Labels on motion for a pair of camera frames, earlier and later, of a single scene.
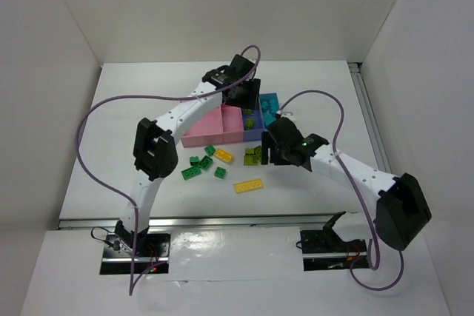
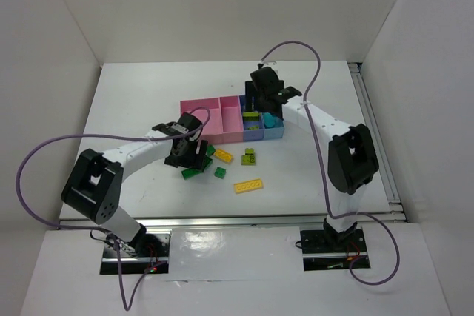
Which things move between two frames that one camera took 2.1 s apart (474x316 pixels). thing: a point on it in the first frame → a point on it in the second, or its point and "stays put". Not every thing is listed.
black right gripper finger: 265,143 → 249,96
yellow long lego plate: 249,185 stays put
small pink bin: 232,124 stays put
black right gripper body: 269,148 → 255,92
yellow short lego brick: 220,154 stays put
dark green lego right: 220,172 stays put
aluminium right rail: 375,130 stays put
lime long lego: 258,152 → 251,116
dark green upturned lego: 205,162 stays put
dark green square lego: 209,149 stays put
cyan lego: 268,118 stays put
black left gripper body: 246,94 → 189,160
